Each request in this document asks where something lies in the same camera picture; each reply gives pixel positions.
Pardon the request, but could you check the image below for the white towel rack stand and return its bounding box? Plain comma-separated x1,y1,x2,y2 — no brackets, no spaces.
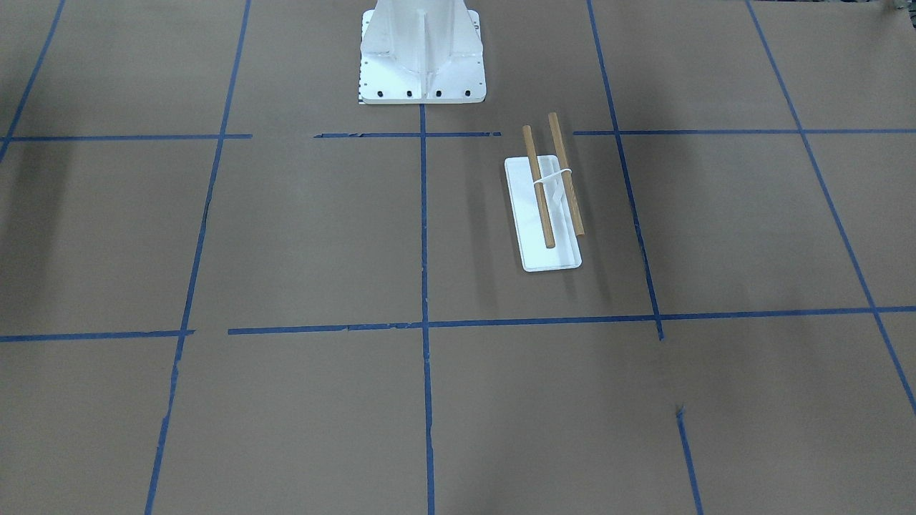
504,112,585,273

